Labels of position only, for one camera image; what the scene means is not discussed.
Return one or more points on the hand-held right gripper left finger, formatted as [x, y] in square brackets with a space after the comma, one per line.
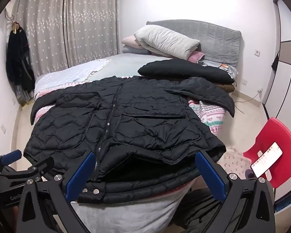
[80, 174]

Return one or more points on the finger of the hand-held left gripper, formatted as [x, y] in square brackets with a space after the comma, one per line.
[12, 155]
[40, 165]

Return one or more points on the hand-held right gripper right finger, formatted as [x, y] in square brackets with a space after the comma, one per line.
[211, 177]

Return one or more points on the black quilted jacket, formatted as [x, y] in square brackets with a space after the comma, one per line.
[140, 126]

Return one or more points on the dark hanging clothes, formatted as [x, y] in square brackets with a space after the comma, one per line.
[18, 60]

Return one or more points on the white floral cloth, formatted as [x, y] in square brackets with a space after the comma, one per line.
[232, 160]

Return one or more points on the white smartphone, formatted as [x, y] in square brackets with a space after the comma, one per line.
[266, 159]

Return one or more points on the clear plastic bag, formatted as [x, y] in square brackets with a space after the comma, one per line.
[24, 97]

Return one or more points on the red plastic chair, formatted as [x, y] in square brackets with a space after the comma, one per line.
[276, 136]

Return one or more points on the brown folded garment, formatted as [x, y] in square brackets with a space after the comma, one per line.
[226, 87]

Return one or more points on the light blue lace-edged cloth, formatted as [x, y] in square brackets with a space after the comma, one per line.
[72, 74]

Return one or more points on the black folded garment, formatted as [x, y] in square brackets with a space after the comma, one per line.
[184, 70]

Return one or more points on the small orange object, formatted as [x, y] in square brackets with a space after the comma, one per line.
[223, 65]

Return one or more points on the mauve folded cloth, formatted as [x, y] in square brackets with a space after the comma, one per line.
[196, 56]

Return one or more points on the bed with grey sheet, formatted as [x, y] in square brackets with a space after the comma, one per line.
[131, 60]

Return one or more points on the grey dotted curtain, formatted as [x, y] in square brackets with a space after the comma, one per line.
[43, 34]
[92, 24]

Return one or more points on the grey-blue pillow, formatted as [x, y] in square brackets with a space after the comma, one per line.
[133, 49]

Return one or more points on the grey padded headboard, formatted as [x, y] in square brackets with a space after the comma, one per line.
[208, 38]

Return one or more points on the white wardrobe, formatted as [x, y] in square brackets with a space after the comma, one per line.
[288, 60]

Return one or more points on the white folded quilt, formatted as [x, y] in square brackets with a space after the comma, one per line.
[167, 41]

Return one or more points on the pale pink folded cloth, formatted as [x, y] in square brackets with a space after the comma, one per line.
[129, 40]

